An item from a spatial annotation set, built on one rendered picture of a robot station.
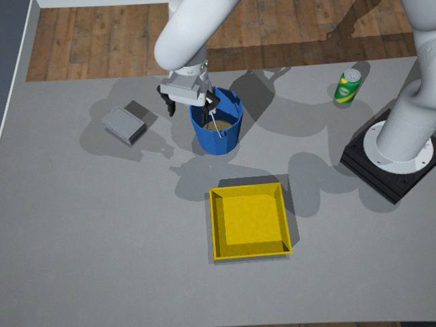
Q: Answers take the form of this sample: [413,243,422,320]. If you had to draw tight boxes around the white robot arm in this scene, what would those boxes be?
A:
[154,0,436,174]

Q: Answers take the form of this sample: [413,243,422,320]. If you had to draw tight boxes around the blue bucket with grey handle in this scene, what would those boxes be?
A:
[189,81,244,155]

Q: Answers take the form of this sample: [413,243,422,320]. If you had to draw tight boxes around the yellow square tray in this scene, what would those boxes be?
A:
[209,183,292,260]

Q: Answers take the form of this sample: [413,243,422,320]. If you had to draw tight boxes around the grey rectangular case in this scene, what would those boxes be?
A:
[102,105,146,145]

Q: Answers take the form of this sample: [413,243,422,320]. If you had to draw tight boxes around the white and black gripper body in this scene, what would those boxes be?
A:
[168,66,209,106]

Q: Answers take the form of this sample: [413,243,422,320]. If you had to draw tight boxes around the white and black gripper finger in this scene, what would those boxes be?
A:
[157,85,176,116]
[200,90,220,124]

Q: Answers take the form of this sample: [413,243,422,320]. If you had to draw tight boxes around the green drink can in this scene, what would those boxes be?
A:
[334,69,362,104]

